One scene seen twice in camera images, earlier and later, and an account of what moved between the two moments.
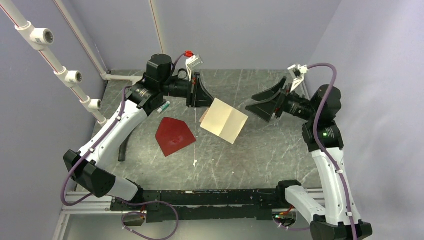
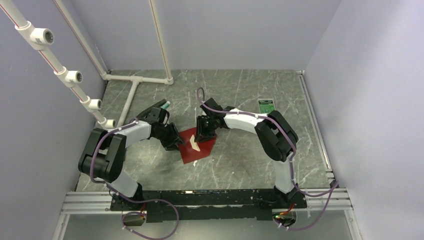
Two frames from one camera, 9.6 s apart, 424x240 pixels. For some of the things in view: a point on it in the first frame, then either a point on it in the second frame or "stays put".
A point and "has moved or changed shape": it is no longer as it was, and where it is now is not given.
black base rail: x=204 y=205 stays put
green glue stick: x=163 y=107 stays put
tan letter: x=223 y=121 has moved or changed shape
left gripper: x=200 y=97 to x=169 y=144
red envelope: x=173 y=134 has moved or changed shape
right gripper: x=264 y=111 to x=201 y=135
